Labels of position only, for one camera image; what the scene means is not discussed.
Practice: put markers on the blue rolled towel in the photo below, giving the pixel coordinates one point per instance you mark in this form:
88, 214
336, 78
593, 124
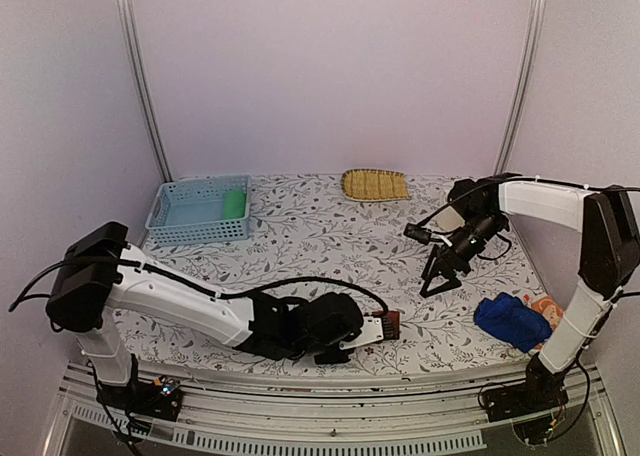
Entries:
507, 319

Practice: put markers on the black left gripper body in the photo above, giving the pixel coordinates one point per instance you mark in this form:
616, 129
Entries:
304, 353

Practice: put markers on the orange patterned towel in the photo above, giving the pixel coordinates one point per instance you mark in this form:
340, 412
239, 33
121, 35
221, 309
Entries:
547, 311

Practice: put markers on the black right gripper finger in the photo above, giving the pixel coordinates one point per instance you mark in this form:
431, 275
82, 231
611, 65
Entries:
450, 282
433, 263

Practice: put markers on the green microfiber towel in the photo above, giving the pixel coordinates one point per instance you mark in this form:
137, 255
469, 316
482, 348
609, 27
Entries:
234, 204

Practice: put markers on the right aluminium frame post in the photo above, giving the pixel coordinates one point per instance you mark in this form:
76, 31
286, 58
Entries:
534, 28

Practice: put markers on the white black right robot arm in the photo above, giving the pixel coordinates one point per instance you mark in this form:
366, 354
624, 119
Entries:
598, 223

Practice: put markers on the woven bamboo tray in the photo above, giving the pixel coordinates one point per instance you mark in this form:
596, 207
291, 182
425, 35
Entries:
374, 185

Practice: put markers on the cream cylindrical cup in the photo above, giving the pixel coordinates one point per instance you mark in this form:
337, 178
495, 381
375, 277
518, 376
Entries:
448, 220

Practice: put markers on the aluminium front rail base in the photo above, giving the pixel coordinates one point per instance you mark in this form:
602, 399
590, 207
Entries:
229, 413

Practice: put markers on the left aluminium frame post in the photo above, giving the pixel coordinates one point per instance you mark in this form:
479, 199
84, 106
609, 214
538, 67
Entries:
133, 48

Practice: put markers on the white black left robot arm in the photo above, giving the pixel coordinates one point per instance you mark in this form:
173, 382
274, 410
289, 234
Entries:
103, 272

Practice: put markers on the aluminium frame post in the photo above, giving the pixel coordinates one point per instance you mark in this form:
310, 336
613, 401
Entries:
133, 48
534, 28

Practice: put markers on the light blue plastic basket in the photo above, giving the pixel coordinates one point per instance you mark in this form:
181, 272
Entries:
189, 211

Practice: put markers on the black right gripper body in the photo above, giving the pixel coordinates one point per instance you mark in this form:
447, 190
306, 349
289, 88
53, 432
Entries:
484, 228

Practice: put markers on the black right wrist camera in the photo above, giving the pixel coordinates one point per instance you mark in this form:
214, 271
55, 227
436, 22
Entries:
467, 197

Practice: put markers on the brown towel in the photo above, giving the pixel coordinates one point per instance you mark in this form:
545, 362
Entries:
391, 325

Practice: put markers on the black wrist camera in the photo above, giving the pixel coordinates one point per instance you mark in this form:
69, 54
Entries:
467, 197
332, 318

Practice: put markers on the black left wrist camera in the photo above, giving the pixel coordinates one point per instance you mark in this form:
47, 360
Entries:
332, 318

